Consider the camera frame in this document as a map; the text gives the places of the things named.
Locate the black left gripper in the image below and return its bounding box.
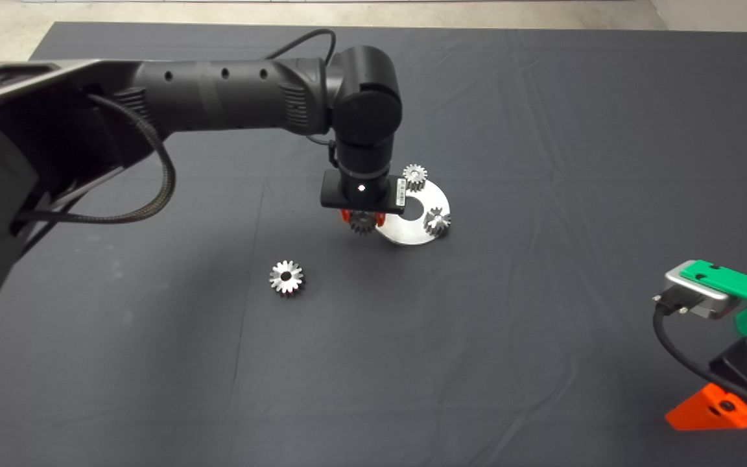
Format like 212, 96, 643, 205
320, 167, 408, 226

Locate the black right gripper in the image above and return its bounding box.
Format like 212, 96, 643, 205
665, 329, 747, 431

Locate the large steel gear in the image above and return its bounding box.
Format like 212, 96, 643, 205
269, 260, 305, 298

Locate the round metal plate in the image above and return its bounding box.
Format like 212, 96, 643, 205
375, 180, 451, 247

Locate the dark grey table cloth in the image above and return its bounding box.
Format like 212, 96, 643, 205
0, 23, 747, 467

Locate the silver right camera box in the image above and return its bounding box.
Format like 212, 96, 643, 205
664, 266, 731, 320

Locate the black right camera cable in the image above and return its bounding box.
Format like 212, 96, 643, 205
651, 290, 747, 417

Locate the green right camera mount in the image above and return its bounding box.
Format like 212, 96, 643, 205
678, 259, 747, 336

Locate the thin black left camera cable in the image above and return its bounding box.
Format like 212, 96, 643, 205
263, 28, 339, 166

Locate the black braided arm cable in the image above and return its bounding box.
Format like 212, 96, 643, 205
14, 94, 177, 225

